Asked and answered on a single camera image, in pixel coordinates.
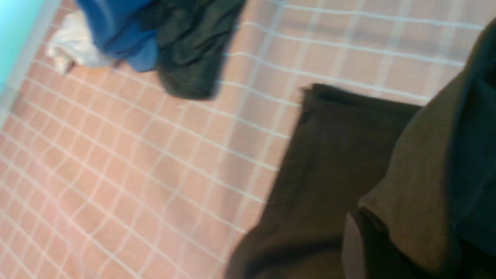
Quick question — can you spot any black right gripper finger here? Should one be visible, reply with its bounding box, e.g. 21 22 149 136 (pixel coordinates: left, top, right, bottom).
342 210 424 279

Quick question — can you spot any gray long-sleeved shirt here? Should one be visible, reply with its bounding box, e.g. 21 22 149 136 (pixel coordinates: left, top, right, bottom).
224 21 496 279

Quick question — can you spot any pink checkered tablecloth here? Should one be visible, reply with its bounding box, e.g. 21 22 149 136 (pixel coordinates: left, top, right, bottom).
1 0 495 279

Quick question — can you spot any dark gray crumpled garment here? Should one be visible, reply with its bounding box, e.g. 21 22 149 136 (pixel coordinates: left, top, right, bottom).
138 0 246 100

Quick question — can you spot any blue crumpled garment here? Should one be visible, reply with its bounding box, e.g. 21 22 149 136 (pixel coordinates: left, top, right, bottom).
76 0 158 72

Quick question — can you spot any white crumpled cloth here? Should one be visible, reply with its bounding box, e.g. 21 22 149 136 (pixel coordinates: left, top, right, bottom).
45 10 116 75

